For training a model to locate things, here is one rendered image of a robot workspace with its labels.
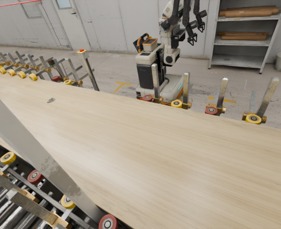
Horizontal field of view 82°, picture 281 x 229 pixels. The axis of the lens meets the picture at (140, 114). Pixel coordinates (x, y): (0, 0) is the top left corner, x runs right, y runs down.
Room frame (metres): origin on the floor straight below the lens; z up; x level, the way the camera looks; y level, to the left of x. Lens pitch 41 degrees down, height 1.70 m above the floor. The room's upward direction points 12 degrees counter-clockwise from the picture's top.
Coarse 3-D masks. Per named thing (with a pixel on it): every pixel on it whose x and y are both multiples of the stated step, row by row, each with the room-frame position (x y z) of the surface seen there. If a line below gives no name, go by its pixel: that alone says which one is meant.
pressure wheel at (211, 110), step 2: (210, 106) 0.84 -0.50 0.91; (206, 108) 0.83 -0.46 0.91; (208, 108) 0.82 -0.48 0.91; (210, 108) 0.82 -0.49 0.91; (212, 108) 0.82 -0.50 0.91; (214, 108) 0.81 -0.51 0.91; (206, 110) 0.80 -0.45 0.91; (208, 110) 0.80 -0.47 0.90; (210, 110) 0.80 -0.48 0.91; (212, 110) 0.79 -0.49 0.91; (214, 110) 0.79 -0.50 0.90; (216, 110) 0.79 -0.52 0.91; (206, 112) 0.79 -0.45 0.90; (208, 112) 0.78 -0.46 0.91; (210, 112) 0.78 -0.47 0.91; (212, 112) 0.78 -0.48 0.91; (214, 112) 0.77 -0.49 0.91; (216, 112) 0.77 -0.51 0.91; (212, 114) 0.76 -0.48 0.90; (214, 114) 0.76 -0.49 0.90; (216, 114) 0.77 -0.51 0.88
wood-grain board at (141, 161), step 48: (0, 96) 1.68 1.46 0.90; (48, 96) 1.46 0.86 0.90; (96, 96) 1.28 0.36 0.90; (0, 144) 0.90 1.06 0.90; (48, 144) 0.80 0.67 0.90; (96, 144) 0.71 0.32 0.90; (144, 144) 0.63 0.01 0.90; (192, 144) 0.56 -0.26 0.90; (240, 144) 0.50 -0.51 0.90; (96, 192) 0.39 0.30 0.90; (144, 192) 0.35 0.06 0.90; (192, 192) 0.30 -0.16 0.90; (240, 192) 0.26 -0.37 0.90
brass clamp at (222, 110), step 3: (207, 102) 0.93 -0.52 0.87; (207, 105) 0.90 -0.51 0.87; (210, 105) 0.89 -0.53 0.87; (213, 105) 0.88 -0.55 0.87; (216, 105) 0.88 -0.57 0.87; (222, 105) 0.86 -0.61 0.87; (216, 108) 0.85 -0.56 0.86; (219, 108) 0.84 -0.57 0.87; (222, 108) 0.84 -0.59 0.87; (225, 108) 0.83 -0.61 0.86; (219, 111) 0.84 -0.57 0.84; (222, 111) 0.82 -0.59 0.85
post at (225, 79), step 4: (224, 76) 0.87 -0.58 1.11; (224, 80) 0.85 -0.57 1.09; (224, 84) 0.85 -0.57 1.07; (220, 88) 0.86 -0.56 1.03; (224, 88) 0.84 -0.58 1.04; (220, 92) 0.86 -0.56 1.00; (224, 92) 0.84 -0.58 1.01; (220, 96) 0.85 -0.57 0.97; (224, 96) 0.85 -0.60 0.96; (220, 100) 0.85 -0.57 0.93; (220, 104) 0.85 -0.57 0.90
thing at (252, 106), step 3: (252, 93) 0.96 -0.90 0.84; (255, 93) 0.95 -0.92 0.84; (252, 96) 0.92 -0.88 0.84; (255, 96) 0.92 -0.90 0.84; (252, 99) 0.89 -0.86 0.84; (255, 99) 0.89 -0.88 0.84; (252, 102) 0.86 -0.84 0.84; (249, 105) 0.86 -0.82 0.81; (252, 105) 0.83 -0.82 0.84; (249, 108) 0.82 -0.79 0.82; (252, 108) 0.80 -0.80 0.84; (249, 111) 0.78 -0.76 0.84; (252, 111) 0.77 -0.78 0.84
